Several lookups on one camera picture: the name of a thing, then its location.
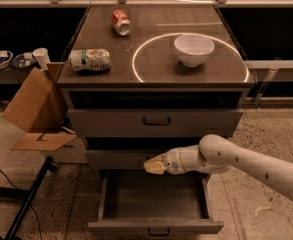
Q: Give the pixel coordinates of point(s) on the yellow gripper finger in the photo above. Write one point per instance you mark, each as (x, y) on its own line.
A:
(159, 157)
(155, 167)

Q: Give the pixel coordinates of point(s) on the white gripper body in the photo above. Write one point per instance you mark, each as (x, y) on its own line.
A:
(171, 162)

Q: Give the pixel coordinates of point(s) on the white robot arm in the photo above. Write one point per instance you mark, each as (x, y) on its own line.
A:
(215, 154)

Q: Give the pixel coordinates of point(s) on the bottom grey drawer open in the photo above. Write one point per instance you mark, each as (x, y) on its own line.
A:
(136, 202)

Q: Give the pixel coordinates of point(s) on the middle grey drawer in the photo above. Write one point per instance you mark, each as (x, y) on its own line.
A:
(119, 159)

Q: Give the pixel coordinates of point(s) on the grey drawer cabinet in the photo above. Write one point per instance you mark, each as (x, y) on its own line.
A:
(145, 72)

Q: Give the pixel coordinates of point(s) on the top grey drawer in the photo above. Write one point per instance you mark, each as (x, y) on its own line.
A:
(154, 123)

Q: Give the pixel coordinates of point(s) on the white ceramic bowl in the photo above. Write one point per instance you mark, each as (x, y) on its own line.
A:
(193, 50)

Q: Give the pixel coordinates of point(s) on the green white crushed can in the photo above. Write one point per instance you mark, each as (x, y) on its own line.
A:
(90, 59)

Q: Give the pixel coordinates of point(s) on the open cardboard box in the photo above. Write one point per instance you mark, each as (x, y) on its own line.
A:
(38, 109)

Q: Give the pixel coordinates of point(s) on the red crushed soda can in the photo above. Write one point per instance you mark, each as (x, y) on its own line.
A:
(121, 22)

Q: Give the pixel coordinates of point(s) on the white paper cup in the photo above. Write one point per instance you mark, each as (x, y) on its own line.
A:
(42, 57)

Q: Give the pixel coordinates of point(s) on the black stand leg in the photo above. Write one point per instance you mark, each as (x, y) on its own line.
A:
(26, 196)

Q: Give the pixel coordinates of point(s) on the blue plate with wrapper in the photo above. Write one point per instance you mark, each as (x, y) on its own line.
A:
(24, 61)

